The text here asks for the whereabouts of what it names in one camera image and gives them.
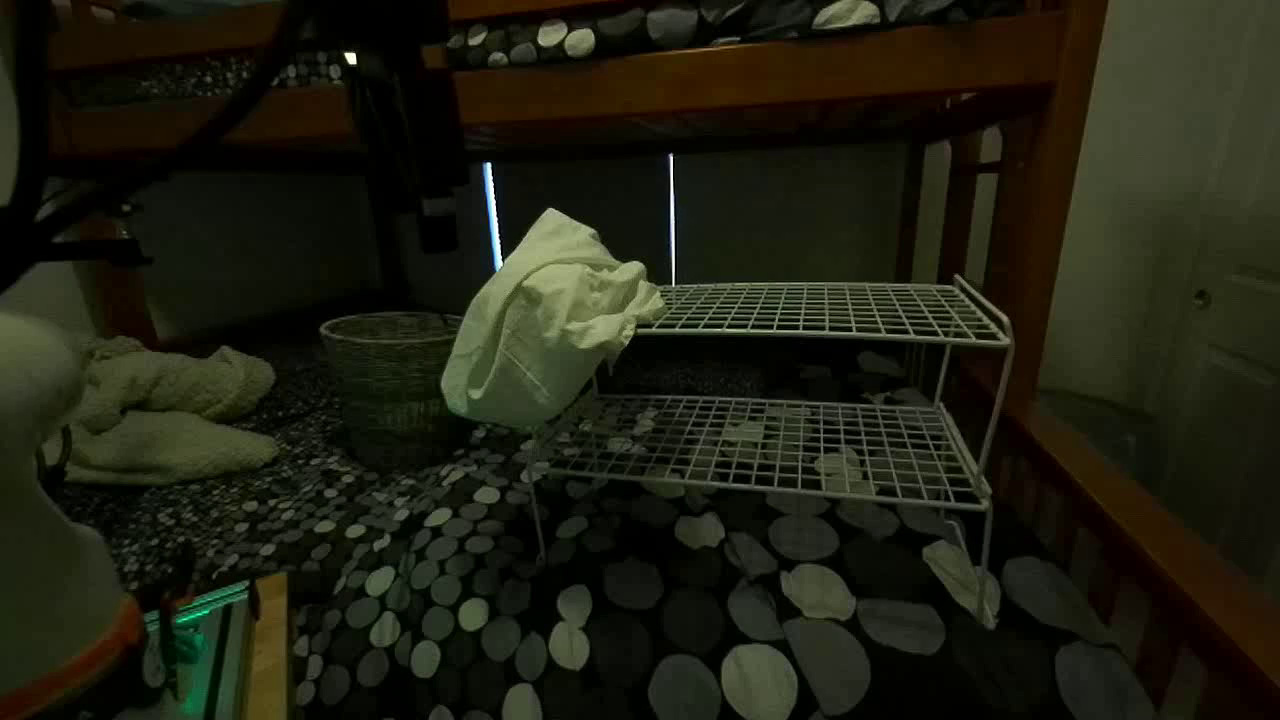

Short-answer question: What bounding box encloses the black white spotted bedspread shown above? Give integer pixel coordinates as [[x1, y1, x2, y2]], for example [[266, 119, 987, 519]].
[[63, 353, 1158, 720]]

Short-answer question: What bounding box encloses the woven wicker basket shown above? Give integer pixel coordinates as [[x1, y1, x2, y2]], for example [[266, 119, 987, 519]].
[[320, 313, 455, 467]]

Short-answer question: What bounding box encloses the crumpled white towel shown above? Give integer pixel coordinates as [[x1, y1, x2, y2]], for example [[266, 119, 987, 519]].
[[41, 334, 280, 484]]

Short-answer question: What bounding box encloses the wooden bunk bed frame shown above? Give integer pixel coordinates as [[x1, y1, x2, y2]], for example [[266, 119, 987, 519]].
[[47, 0, 1280, 720]]

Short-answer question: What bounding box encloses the white cloth on rack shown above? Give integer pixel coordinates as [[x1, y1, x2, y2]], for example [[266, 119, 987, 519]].
[[441, 208, 670, 430]]

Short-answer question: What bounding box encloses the white wire two-tier rack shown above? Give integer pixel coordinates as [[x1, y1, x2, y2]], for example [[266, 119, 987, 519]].
[[527, 275, 1018, 628]]

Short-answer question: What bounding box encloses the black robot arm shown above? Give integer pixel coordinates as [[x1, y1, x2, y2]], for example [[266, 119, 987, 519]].
[[0, 0, 463, 291]]

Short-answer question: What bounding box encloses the green lit box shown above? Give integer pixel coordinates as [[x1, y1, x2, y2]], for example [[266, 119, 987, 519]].
[[145, 579, 258, 720]]

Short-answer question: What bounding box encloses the upper bunk spotted mattress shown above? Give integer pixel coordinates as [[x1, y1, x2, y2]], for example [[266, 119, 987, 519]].
[[450, 0, 1025, 67]]

